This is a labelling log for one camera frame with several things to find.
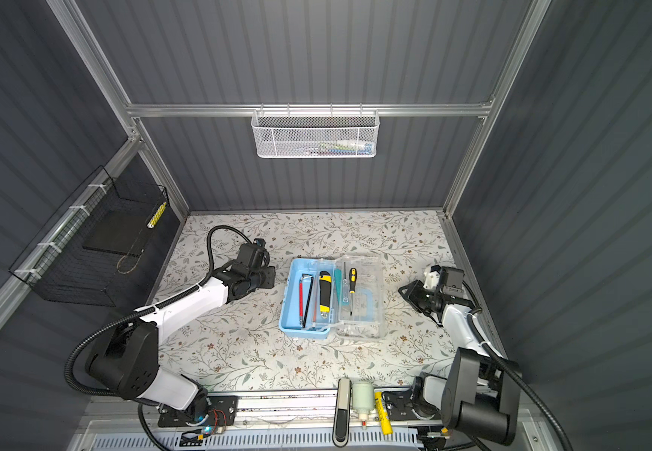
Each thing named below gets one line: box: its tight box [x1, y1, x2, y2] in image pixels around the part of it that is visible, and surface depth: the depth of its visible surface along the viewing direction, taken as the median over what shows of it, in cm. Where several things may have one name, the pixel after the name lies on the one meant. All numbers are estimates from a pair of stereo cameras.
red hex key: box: [298, 275, 312, 326], surface depth 96 cm
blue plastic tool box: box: [279, 254, 387, 340], surface depth 91 cm
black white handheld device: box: [332, 377, 353, 449], surface depth 72 cm
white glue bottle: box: [352, 381, 375, 430], surface depth 71 cm
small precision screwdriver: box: [348, 266, 358, 317], surface depth 87 cm
